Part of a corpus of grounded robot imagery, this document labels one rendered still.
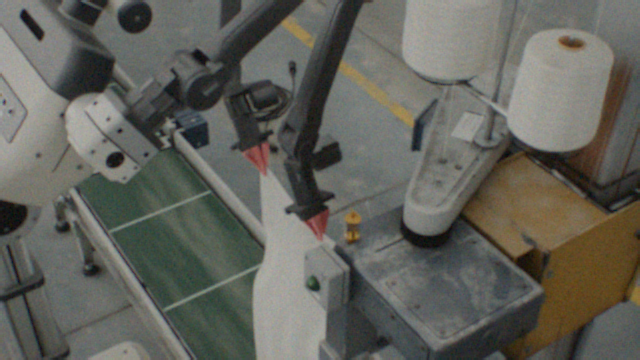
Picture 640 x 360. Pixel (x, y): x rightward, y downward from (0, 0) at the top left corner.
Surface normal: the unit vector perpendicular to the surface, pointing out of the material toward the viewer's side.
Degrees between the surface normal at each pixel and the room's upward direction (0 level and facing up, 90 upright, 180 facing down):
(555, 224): 0
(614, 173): 90
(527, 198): 0
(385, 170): 0
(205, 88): 89
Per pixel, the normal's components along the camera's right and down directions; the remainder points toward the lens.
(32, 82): -0.63, -0.22
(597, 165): -0.83, 0.35
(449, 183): 0.01, -0.76
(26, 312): 0.55, 0.54
